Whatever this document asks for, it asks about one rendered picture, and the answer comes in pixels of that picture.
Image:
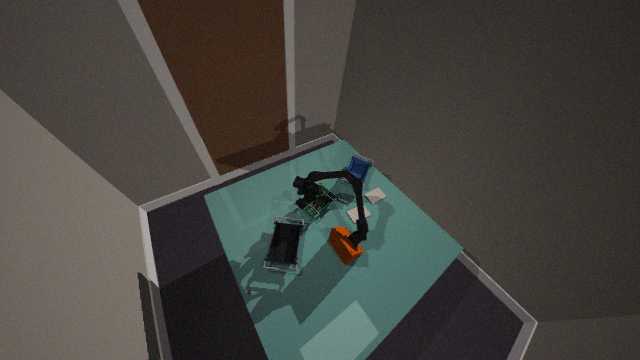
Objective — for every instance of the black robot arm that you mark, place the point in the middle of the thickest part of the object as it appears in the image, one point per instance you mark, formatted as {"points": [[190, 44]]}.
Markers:
{"points": [[362, 226]]}

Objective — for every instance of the green plastic tray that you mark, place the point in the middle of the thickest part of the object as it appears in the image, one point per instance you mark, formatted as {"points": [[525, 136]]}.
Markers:
{"points": [[322, 205]]}

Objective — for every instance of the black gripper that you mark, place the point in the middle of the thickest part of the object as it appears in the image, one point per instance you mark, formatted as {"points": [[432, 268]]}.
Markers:
{"points": [[309, 198]]}

